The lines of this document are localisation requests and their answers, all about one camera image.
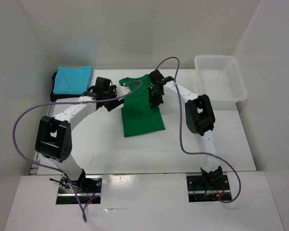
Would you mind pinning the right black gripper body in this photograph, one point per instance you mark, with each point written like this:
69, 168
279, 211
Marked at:
155, 98

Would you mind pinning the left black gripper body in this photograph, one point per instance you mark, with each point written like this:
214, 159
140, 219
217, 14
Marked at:
111, 105

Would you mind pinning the green t-shirt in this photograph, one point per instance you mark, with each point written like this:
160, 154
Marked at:
137, 116

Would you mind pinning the light blue t-shirt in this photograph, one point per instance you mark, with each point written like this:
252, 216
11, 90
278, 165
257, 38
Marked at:
73, 81

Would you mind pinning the black t-shirt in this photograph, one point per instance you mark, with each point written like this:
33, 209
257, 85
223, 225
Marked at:
55, 97

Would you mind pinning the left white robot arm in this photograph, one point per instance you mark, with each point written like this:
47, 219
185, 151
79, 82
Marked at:
54, 138

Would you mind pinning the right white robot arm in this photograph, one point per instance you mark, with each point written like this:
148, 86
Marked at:
199, 118

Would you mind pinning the white plastic basket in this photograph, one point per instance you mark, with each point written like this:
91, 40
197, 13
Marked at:
220, 78

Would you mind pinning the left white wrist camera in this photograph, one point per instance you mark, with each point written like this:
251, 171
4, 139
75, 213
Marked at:
125, 88

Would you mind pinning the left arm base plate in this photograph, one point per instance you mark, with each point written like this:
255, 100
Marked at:
91, 193

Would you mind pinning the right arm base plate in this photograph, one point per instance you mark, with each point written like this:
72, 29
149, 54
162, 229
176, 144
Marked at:
199, 192

